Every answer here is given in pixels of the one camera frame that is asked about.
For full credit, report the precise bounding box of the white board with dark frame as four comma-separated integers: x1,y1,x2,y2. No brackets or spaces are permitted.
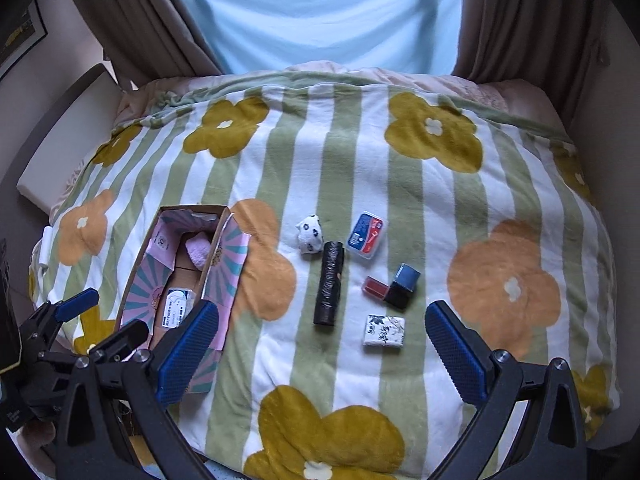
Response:
15,65,126,216

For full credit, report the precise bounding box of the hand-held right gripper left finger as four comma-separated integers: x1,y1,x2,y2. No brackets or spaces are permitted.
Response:
52,301,221,480

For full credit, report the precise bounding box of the light blue sheer curtain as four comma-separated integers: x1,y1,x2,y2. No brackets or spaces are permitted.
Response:
167,0,466,78

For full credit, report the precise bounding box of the framed wall picture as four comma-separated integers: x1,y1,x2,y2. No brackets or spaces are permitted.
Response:
0,0,48,81

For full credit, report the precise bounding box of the white and blue floss box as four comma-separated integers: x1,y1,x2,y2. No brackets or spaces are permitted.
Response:
161,287,195,328

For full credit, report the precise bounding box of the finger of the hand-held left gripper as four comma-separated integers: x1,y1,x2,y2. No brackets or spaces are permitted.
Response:
20,288,99,346
87,319,151,362

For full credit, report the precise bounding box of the striped floral blanket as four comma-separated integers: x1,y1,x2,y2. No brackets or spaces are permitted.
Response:
30,72,623,480

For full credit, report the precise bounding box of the small blue box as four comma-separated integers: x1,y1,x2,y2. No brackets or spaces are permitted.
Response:
392,262,421,288

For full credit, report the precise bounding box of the black trash bag roll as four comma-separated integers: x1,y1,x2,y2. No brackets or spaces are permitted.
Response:
313,241,346,326

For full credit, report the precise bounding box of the red and black box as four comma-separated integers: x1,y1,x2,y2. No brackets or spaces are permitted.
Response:
362,275,416,311

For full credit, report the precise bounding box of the brown curtain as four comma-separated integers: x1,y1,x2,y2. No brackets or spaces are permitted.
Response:
452,0,608,126
60,0,226,91

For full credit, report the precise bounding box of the patterned cardboard box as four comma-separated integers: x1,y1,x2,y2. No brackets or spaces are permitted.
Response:
114,204,251,396

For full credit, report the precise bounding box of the red and blue floss box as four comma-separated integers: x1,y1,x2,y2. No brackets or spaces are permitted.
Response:
346,212,387,261

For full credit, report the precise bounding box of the floral print tissue packet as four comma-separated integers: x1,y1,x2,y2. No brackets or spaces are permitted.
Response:
362,314,406,348

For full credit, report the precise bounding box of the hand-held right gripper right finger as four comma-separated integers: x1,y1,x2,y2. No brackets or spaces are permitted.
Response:
424,301,588,480

